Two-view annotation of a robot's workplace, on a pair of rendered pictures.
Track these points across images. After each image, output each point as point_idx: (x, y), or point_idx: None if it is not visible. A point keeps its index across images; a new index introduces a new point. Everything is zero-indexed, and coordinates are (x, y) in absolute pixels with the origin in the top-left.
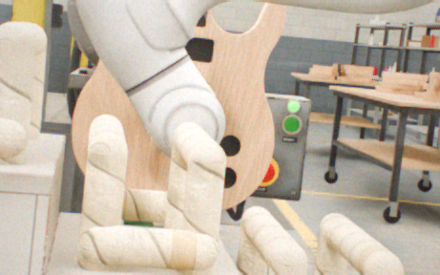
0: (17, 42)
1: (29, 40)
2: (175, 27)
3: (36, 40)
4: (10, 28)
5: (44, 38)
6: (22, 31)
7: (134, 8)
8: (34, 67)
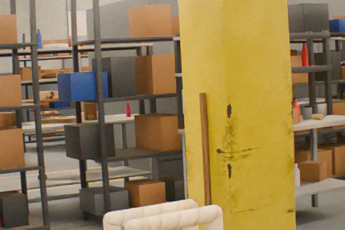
0: (126, 229)
1: (131, 228)
2: None
3: (145, 226)
4: (126, 222)
5: (200, 216)
6: (129, 224)
7: None
8: (210, 228)
